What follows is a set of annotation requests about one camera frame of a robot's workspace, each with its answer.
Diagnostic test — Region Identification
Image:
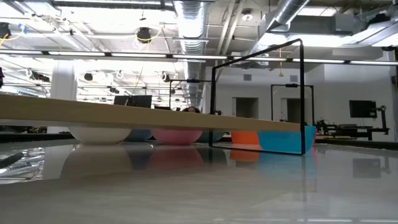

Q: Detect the dark green plastic bowl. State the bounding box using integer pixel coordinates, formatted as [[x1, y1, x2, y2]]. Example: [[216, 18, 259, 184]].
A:
[[196, 131, 225, 143]]

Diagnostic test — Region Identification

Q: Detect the light pink plastic bowl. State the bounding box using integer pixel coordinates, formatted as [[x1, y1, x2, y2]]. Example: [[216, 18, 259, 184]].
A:
[[151, 129, 203, 146]]

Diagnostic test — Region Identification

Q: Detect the red-orange plastic bowl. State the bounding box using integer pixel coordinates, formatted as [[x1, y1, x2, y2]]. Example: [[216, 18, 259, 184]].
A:
[[230, 131, 261, 146]]

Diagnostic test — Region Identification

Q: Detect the slate blue plastic bowl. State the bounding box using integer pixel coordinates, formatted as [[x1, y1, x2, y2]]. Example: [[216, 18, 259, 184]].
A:
[[124, 129, 153, 142]]

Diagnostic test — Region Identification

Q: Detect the cyan plastic bowl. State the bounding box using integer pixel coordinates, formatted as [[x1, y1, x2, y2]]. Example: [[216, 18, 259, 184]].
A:
[[257, 125, 317, 155]]

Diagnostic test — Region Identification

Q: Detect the white plastic bowl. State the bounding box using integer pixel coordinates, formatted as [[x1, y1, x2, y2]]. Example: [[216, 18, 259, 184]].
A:
[[68, 126, 132, 146]]

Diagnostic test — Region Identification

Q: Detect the black computer monitor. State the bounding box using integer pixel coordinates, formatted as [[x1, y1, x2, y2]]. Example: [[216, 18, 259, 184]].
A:
[[113, 95, 130, 106], [128, 95, 153, 109]]

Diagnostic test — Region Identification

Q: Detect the long LED light bar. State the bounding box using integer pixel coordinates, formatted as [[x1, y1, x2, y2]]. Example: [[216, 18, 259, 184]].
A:
[[0, 49, 398, 67]]

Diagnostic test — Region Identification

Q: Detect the wooden tray with black handles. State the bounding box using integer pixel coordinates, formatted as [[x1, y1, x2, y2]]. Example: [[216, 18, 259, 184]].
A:
[[0, 39, 305, 156]]

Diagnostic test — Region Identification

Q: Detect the silver ventilation duct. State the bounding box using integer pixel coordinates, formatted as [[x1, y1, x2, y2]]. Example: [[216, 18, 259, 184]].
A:
[[247, 0, 312, 65], [173, 0, 208, 107]]

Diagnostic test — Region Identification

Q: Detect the black ceiling-mounted camera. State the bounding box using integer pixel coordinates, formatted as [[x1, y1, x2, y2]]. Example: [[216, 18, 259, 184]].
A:
[[136, 27, 152, 44]]

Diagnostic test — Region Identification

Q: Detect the black background rig frame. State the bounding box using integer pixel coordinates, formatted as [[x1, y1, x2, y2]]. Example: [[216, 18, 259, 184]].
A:
[[271, 83, 315, 123]]

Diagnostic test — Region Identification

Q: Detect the black wall-mounted screen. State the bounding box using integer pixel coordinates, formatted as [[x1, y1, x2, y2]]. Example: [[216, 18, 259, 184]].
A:
[[349, 100, 378, 119]]

